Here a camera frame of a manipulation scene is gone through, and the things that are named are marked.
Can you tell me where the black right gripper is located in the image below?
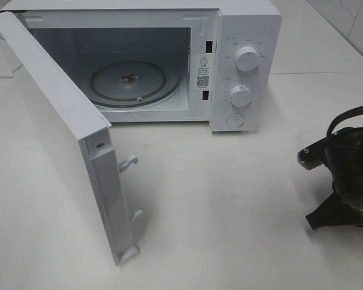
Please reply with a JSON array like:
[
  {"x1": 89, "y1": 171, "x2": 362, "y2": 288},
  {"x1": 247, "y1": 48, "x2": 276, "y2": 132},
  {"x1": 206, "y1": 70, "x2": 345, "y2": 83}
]
[{"x1": 306, "y1": 127, "x2": 363, "y2": 230}]

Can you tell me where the white round door button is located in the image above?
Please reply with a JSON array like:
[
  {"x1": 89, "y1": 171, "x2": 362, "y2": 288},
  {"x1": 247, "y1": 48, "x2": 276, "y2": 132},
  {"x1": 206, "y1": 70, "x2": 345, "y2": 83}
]
[{"x1": 226, "y1": 113, "x2": 244, "y2": 127}]

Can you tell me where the white microwave knob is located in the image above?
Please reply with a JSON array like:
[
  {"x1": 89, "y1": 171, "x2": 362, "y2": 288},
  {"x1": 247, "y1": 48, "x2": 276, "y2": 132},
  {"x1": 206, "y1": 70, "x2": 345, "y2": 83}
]
[
  {"x1": 235, "y1": 45, "x2": 260, "y2": 72},
  {"x1": 229, "y1": 85, "x2": 252, "y2": 108}
]

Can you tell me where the white microwave door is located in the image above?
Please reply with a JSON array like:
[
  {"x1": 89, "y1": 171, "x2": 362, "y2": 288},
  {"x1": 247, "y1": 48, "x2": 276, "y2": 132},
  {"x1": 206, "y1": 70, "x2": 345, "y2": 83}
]
[{"x1": 0, "y1": 12, "x2": 143, "y2": 265}]

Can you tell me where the white microwave oven body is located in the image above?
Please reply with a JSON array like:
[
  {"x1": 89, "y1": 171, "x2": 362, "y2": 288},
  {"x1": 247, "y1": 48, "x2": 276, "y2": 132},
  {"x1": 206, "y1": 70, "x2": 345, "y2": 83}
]
[{"x1": 0, "y1": 1, "x2": 282, "y2": 132}]

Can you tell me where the white warning label sticker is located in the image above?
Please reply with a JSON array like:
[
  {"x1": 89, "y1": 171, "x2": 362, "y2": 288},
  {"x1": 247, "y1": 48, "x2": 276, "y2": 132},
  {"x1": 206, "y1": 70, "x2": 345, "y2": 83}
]
[{"x1": 194, "y1": 53, "x2": 214, "y2": 89}]

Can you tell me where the glass microwave turntable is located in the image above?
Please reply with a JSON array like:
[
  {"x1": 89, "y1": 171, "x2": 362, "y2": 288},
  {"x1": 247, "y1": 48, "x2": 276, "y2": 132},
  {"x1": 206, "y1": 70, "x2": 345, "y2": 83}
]
[{"x1": 87, "y1": 60, "x2": 182, "y2": 108}]

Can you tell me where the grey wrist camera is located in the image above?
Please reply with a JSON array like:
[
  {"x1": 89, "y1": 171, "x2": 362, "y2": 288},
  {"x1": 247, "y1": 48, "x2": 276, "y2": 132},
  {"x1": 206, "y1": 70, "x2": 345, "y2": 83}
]
[{"x1": 297, "y1": 138, "x2": 327, "y2": 170}]

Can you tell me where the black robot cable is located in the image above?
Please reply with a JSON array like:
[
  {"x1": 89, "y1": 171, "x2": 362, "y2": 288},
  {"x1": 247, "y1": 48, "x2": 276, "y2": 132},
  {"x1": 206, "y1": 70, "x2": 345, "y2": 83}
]
[{"x1": 325, "y1": 103, "x2": 363, "y2": 140}]

